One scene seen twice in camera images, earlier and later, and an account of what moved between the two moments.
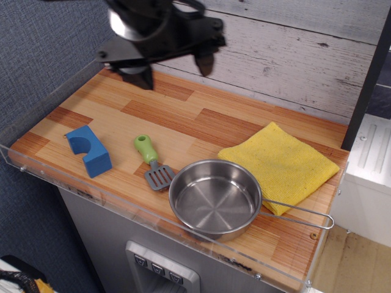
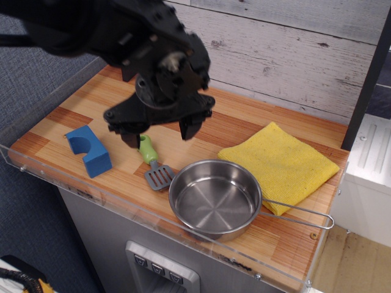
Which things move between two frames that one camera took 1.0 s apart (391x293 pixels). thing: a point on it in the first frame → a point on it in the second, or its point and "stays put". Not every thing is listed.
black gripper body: [184, 36] → [146, 109]
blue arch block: [97, 160] stays put
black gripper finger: [205, 62] → [190, 127]
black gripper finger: [143, 79] → [131, 137]
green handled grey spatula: [159, 176] stays put
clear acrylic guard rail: [108, 210] stays put
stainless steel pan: [216, 200] stays put
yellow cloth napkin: [287, 168] stays put
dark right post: [370, 82] stays put
